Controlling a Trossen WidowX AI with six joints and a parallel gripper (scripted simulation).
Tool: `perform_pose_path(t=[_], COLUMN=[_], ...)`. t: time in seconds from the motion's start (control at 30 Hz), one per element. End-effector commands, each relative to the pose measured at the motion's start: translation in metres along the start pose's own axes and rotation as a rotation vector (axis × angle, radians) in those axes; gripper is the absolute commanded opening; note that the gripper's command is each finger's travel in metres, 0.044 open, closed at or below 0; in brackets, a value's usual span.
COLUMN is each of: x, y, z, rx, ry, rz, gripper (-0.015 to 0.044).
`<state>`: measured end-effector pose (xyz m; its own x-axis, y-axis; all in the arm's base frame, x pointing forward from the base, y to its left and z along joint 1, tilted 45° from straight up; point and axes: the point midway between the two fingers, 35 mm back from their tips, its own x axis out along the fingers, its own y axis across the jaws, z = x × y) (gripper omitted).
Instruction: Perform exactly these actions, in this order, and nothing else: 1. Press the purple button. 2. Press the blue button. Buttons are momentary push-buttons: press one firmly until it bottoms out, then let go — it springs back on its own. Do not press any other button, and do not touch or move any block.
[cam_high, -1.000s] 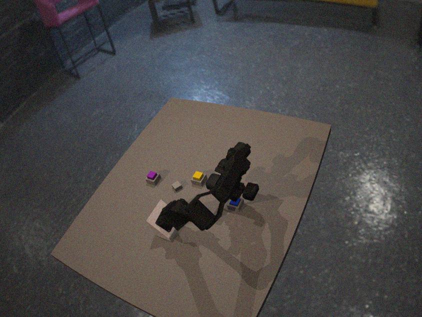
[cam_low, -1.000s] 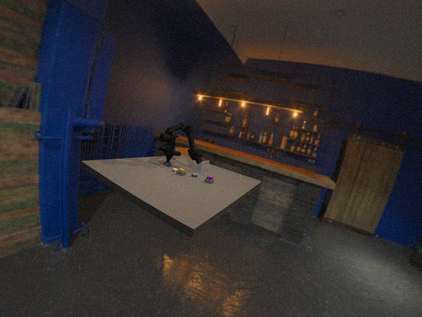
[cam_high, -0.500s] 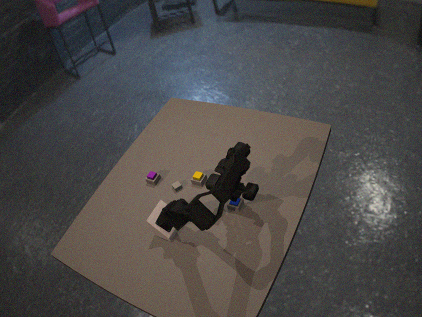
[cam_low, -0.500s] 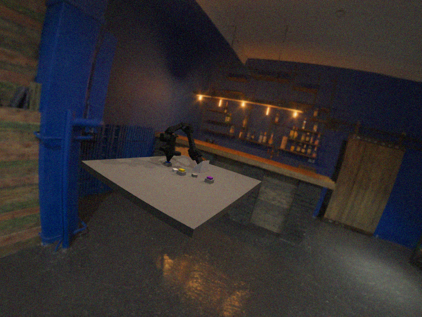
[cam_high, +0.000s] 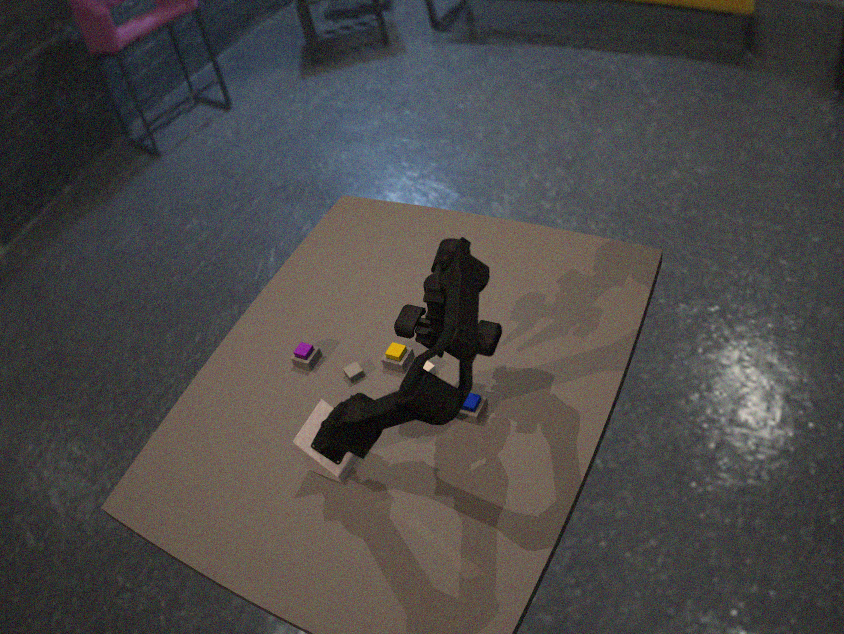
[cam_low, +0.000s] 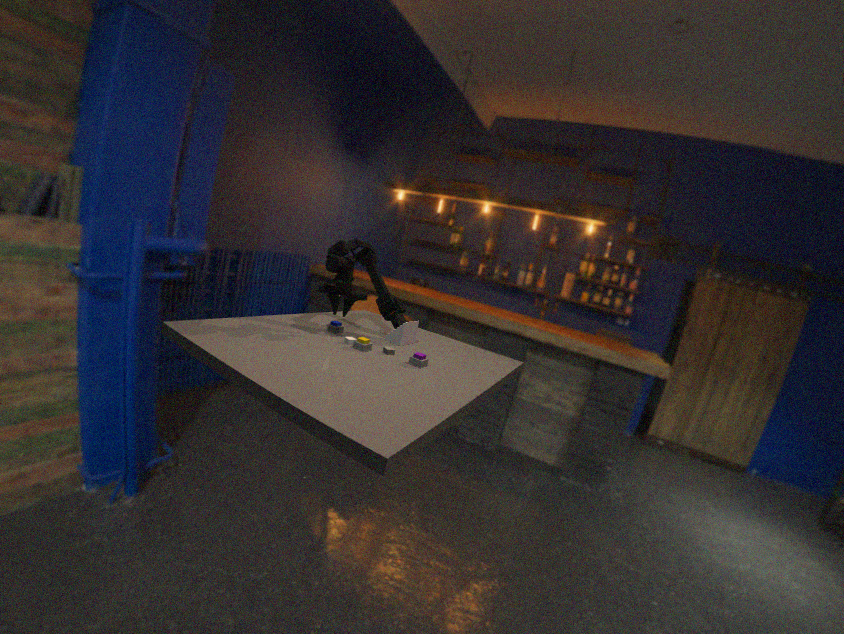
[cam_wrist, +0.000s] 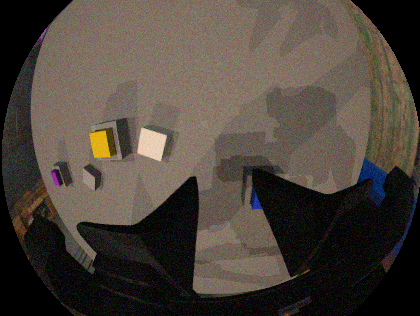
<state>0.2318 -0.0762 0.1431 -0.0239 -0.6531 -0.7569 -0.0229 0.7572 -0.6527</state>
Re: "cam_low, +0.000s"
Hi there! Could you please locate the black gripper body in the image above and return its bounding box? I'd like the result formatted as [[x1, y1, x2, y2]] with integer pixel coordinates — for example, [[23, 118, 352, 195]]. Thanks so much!
[[318, 273, 367, 300]]

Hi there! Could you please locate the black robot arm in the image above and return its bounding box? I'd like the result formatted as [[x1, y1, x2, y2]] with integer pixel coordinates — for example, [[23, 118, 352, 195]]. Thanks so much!
[[324, 239, 406, 329]]

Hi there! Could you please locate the yellow button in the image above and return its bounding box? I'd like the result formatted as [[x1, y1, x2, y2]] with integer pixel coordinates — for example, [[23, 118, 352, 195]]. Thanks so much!
[[353, 337, 372, 352]]

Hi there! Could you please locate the purple button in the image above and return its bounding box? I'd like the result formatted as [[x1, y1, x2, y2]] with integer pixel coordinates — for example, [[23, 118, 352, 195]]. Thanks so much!
[[408, 352, 429, 369]]

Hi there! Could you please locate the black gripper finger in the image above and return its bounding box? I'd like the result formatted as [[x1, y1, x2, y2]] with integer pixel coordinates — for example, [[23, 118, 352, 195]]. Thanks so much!
[[326, 294, 341, 315], [343, 298, 358, 317]]

